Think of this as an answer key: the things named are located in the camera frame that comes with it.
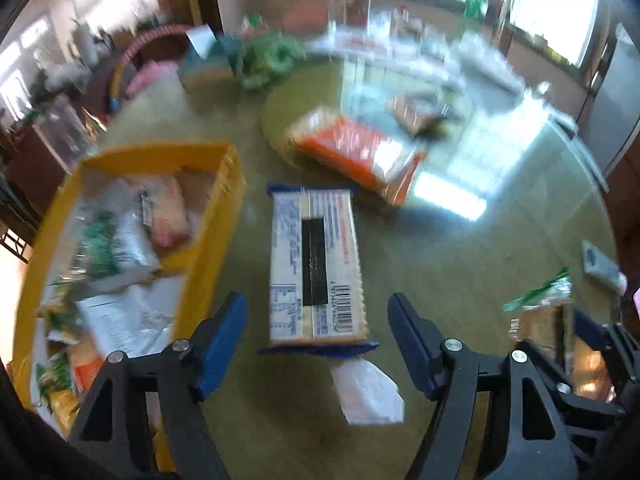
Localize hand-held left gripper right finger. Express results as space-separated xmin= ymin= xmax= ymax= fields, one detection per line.
xmin=387 ymin=291 xmax=583 ymax=480

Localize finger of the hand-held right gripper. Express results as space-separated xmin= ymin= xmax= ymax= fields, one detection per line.
xmin=572 ymin=309 xmax=640 ymax=401
xmin=520 ymin=340 xmax=626 ymax=466

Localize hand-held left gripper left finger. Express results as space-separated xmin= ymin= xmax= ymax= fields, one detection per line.
xmin=67 ymin=290 xmax=249 ymax=480

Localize green clear biscuit packet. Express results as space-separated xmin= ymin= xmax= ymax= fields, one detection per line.
xmin=502 ymin=270 xmax=616 ymax=401

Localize yellow cardboard box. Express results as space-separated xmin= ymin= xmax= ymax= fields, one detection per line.
xmin=10 ymin=142 xmax=248 ymax=476

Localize blue edged cracker packet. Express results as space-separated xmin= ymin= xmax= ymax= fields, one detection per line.
xmin=257 ymin=183 xmax=379 ymax=356

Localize white remote control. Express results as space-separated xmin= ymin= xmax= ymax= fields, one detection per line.
xmin=581 ymin=241 xmax=628 ymax=293

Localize white paper tissue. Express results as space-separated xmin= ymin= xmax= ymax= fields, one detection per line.
xmin=331 ymin=357 xmax=406 ymax=426

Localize white silver packet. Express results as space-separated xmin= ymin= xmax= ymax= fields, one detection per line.
xmin=75 ymin=280 xmax=176 ymax=356

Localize pale pink snack packet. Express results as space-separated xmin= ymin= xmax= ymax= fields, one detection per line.
xmin=145 ymin=175 xmax=193 ymax=256

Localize orange white biscuit packet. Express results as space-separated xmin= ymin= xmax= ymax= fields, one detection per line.
xmin=285 ymin=107 xmax=426 ymax=206

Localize grey refrigerator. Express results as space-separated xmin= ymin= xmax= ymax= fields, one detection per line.
xmin=580 ymin=25 xmax=640 ymax=176

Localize brown snack packet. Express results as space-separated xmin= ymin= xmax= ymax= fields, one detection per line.
xmin=387 ymin=91 xmax=451 ymax=136

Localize clear plastic jar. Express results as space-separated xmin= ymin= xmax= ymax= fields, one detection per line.
xmin=35 ymin=95 xmax=101 ymax=161

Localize round glass turntable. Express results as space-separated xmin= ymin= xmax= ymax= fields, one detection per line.
xmin=260 ymin=62 xmax=476 ymax=201

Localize pink cloth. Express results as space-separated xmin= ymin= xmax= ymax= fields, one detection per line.
xmin=125 ymin=60 xmax=183 ymax=98

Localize teal tissue box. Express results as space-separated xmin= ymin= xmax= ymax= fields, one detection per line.
xmin=180 ymin=25 xmax=241 ymax=91

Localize green leafy vegetable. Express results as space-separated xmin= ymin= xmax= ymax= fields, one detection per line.
xmin=237 ymin=32 xmax=306 ymax=91

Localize clear plastic bags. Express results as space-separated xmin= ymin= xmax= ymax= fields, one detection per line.
xmin=310 ymin=25 xmax=466 ymax=86

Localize pink yellow hula hoop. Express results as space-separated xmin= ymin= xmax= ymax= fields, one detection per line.
xmin=107 ymin=22 xmax=201 ymax=113

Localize white tumbler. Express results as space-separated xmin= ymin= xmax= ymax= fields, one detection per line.
xmin=70 ymin=25 xmax=98 ymax=63

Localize red label bottle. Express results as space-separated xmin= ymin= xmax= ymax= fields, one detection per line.
xmin=345 ymin=0 xmax=373 ymax=28

